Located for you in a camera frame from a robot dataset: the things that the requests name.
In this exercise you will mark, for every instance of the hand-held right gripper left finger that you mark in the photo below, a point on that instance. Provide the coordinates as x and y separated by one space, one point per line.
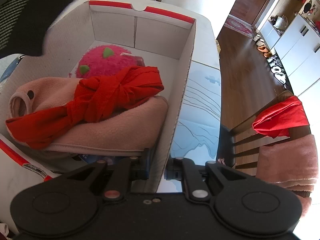
147 163

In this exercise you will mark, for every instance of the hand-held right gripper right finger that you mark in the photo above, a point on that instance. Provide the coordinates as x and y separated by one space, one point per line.
168 170

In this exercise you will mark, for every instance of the pink fleece garment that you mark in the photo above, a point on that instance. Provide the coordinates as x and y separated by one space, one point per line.
125 132

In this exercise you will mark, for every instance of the red knotted cloth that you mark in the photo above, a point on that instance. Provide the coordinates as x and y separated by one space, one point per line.
112 92

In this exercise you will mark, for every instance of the pink strawberry plush toy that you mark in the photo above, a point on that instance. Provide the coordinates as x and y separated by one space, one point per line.
100 62

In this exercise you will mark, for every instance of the red cardboard shoe box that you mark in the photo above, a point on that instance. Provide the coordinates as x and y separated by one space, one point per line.
112 25

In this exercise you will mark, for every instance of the black dotted sock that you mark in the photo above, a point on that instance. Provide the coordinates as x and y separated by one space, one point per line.
37 25

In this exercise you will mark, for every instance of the wooden chair with cloths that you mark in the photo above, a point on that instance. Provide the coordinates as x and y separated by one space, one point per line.
265 110

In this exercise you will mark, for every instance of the pink towel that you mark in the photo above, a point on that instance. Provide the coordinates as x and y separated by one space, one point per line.
287 162

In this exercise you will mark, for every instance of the red cloth on chair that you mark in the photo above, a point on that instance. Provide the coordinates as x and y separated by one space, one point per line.
282 117

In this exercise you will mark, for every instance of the row of shoes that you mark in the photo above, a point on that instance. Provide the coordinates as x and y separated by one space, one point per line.
275 67

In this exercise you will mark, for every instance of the red patterned rug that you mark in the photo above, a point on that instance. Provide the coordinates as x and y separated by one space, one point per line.
237 26

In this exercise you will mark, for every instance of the white tote bag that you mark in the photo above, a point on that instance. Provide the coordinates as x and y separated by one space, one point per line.
281 23

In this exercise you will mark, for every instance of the brown door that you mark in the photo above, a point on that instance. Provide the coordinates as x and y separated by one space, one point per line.
255 2

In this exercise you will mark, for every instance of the white wooden wall cabinet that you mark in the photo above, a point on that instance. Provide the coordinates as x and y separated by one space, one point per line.
300 50

